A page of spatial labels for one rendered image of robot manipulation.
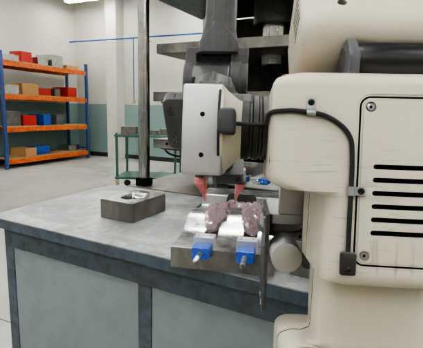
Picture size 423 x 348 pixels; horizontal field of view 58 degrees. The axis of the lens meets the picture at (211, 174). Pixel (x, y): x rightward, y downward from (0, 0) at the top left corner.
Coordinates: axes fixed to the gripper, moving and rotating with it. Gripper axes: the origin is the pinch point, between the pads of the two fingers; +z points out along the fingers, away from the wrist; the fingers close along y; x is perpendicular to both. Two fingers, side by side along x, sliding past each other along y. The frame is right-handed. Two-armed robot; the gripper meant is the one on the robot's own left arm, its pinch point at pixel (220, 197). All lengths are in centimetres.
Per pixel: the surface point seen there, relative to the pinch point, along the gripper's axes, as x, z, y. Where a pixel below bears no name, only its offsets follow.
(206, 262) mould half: 5.4, 16.8, 3.0
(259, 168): -79, 46, -15
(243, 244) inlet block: 3.3, 12.0, -5.9
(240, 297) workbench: 7.3, 27.6, -5.8
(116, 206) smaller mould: -31, 31, 39
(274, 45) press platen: -107, -3, -19
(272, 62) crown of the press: -127, 12, -20
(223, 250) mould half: 3.8, 13.8, -1.2
